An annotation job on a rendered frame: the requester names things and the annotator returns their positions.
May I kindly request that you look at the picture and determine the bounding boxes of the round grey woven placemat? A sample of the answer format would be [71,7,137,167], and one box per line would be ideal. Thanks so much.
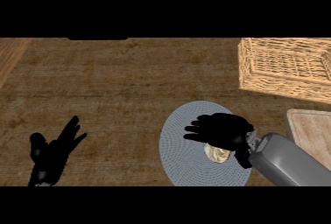
[158,100,254,187]

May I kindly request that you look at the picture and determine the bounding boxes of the pale wooden cutting board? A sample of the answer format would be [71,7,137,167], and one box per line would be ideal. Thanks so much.
[285,108,331,172]

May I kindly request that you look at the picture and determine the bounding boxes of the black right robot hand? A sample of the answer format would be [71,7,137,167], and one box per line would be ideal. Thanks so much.
[182,112,256,170]

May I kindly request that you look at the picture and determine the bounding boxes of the tan wicker basket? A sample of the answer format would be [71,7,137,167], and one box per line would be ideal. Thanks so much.
[236,38,331,105]

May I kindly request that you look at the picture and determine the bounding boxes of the cream frosted cupcake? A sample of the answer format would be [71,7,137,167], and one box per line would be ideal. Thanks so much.
[202,143,233,165]

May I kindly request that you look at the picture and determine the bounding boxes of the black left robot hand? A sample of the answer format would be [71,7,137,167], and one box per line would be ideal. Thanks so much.
[26,115,89,187]

